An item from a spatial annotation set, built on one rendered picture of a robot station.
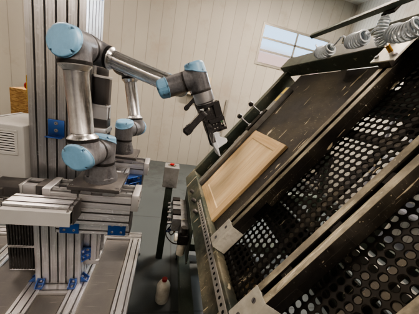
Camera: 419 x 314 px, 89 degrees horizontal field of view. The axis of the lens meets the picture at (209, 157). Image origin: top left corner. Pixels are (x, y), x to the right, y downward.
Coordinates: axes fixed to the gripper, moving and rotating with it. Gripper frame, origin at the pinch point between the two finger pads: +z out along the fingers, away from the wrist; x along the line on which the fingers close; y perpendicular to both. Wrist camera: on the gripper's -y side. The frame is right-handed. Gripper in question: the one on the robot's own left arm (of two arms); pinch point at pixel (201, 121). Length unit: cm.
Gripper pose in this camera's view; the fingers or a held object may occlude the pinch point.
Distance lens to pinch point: 154.0
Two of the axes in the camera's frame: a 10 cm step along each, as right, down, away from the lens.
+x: -1.5, -3.0, 9.4
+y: 9.5, -3.2, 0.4
